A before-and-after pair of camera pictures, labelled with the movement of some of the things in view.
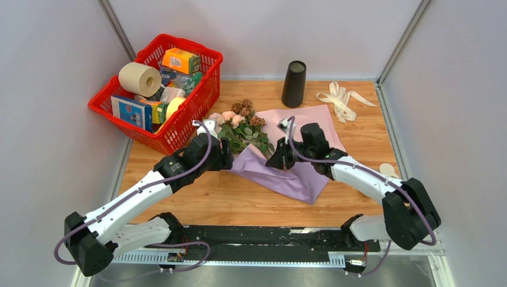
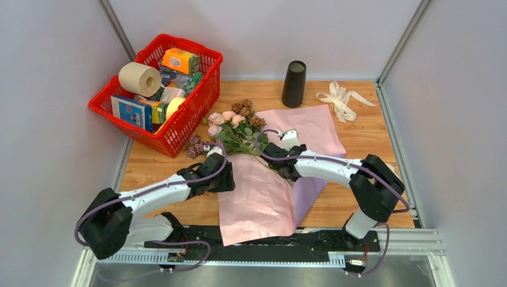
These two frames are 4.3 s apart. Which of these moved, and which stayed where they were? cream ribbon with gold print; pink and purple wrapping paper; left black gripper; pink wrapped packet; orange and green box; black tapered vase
Moved: pink and purple wrapping paper; left black gripper
Stayed: orange and green box; pink wrapped packet; cream ribbon with gold print; black tapered vase
